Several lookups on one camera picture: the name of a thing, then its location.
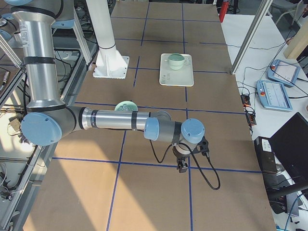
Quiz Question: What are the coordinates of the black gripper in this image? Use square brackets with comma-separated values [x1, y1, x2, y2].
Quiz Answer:
[173, 146, 191, 173]

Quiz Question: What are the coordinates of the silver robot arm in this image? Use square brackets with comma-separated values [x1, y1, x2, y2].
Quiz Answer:
[9, 0, 209, 173]

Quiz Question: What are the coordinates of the black box with labels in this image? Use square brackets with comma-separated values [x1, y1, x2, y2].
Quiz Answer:
[254, 136, 277, 174]

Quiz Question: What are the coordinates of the green bowl with ice cubes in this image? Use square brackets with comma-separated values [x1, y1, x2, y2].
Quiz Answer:
[115, 101, 138, 111]

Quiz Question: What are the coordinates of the pale green serving tray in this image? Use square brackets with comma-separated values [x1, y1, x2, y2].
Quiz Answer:
[159, 53, 194, 87]

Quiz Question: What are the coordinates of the green bowl on tray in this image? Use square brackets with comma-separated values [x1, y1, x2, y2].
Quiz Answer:
[170, 66, 182, 70]

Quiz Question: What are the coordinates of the black laptop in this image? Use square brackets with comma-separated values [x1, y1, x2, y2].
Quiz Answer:
[269, 112, 308, 182]

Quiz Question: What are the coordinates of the blue teach pendant near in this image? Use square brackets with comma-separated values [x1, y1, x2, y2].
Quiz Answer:
[256, 80, 293, 112]

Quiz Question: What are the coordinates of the blue teach pendant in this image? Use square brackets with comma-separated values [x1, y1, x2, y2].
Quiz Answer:
[267, 59, 300, 87]
[256, 80, 293, 112]

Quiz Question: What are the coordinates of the blue teach pendant far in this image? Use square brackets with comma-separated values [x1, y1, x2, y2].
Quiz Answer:
[267, 59, 300, 87]

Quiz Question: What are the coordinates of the red cylinder tube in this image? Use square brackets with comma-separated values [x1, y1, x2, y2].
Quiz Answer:
[219, 0, 229, 23]

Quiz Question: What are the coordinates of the aluminium frame post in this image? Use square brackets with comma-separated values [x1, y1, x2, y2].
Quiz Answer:
[231, 0, 273, 75]

